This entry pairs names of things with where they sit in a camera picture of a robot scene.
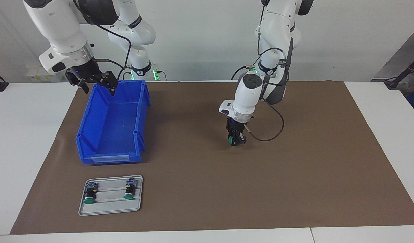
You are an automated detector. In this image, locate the blue plastic storage bin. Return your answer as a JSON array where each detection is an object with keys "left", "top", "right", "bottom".
[{"left": 75, "top": 80, "right": 151, "bottom": 165}]

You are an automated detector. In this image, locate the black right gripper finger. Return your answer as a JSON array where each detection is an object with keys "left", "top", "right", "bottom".
[
  {"left": 100, "top": 71, "right": 118, "bottom": 96},
  {"left": 76, "top": 78, "right": 90, "bottom": 94}
]

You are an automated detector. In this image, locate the black base power cable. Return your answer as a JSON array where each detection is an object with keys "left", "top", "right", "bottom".
[
  {"left": 231, "top": 66, "right": 258, "bottom": 80},
  {"left": 118, "top": 66, "right": 133, "bottom": 80}
]

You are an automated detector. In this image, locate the brown table mat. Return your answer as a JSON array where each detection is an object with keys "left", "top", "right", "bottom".
[{"left": 10, "top": 80, "right": 414, "bottom": 235}]

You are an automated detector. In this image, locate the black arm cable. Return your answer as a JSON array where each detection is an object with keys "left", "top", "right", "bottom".
[
  {"left": 72, "top": 0, "right": 132, "bottom": 80},
  {"left": 246, "top": 0, "right": 294, "bottom": 142}
]

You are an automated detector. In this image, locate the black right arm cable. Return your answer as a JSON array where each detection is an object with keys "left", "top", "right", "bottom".
[{"left": 72, "top": 0, "right": 132, "bottom": 80}]

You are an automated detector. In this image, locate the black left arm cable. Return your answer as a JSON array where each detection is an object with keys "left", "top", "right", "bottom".
[{"left": 246, "top": 0, "right": 294, "bottom": 142}]

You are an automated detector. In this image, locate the grey metal tray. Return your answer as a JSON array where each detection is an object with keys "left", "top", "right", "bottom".
[{"left": 78, "top": 175, "right": 143, "bottom": 216}]

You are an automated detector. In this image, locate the white wall socket box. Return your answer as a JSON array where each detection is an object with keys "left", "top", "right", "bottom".
[{"left": 26, "top": 65, "right": 63, "bottom": 82}]

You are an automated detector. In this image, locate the black stand base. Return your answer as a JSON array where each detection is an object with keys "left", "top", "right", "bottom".
[{"left": 384, "top": 62, "right": 414, "bottom": 90}]

